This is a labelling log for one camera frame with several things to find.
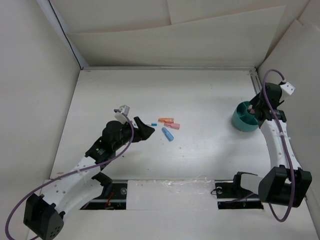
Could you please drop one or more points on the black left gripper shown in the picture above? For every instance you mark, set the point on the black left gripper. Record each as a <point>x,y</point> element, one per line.
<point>144,131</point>

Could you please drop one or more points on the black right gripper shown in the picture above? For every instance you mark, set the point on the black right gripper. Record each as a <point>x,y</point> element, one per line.
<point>255,100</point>

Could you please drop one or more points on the pink rubber eraser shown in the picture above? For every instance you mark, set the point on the pink rubber eraser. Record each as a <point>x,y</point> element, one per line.
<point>251,110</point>

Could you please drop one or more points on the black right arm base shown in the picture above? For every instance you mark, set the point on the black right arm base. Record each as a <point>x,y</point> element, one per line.
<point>232,197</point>

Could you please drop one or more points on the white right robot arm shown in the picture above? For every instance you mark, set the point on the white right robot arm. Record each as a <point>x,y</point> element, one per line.
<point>286,183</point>

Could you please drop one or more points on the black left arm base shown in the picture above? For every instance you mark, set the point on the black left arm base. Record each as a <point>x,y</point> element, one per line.
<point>112,198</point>

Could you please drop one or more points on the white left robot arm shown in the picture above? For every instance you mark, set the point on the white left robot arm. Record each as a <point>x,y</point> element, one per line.
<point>45,214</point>

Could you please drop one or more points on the orange highlighter marker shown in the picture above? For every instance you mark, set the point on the orange highlighter marker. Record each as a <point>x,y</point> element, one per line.
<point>166,120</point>

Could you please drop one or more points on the blue highlighter marker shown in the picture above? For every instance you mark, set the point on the blue highlighter marker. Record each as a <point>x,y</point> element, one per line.
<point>167,134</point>

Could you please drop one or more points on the pink highlighter marker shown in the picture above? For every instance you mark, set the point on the pink highlighter marker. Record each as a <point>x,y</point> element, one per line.
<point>171,125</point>

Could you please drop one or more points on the teal round divided container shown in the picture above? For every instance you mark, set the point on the teal round divided container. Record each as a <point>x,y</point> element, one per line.
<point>242,120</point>

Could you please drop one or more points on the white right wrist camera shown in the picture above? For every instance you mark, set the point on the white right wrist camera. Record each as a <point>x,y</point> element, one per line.
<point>287,88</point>

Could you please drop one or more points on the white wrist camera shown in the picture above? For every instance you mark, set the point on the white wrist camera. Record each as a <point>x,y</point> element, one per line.
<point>287,88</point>
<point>121,113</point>

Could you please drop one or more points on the aluminium side rail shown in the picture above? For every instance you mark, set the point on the aluminium side rail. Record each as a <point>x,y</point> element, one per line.
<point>271,121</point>

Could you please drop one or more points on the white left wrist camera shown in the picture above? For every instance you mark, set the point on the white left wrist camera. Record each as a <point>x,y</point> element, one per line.
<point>121,113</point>

